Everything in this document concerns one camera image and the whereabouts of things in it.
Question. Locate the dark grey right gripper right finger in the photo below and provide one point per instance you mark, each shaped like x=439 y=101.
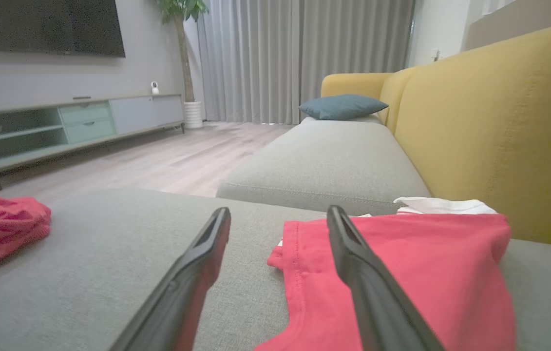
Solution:
x=382 y=312

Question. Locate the yellow sofa backrest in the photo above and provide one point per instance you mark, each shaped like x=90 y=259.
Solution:
x=499 y=136

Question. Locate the grey sofa seat cushion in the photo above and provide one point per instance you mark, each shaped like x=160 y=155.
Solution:
x=324 y=161

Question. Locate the black wall television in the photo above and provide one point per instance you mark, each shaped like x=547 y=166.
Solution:
x=46 y=24

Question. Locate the green indoor tree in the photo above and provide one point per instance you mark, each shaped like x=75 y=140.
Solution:
x=185 y=58

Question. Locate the teal throw pillow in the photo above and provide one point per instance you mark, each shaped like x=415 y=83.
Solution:
x=341 y=106

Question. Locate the white ribbed plant pot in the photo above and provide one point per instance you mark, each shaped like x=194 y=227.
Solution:
x=193 y=114

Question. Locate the grey pleated curtain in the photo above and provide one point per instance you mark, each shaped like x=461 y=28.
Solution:
x=280 y=58

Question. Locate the grey and mint TV cabinet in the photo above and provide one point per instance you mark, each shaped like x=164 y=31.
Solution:
x=85 y=122

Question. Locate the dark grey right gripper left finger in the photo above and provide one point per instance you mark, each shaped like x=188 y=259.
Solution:
x=178 y=302

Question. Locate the white wall socket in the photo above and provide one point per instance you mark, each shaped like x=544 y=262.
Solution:
x=435 y=54

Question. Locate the small white home camera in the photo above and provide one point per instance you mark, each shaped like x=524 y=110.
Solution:
x=155 y=88

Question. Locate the red and white jersey shorts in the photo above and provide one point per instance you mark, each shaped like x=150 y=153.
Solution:
x=441 y=273

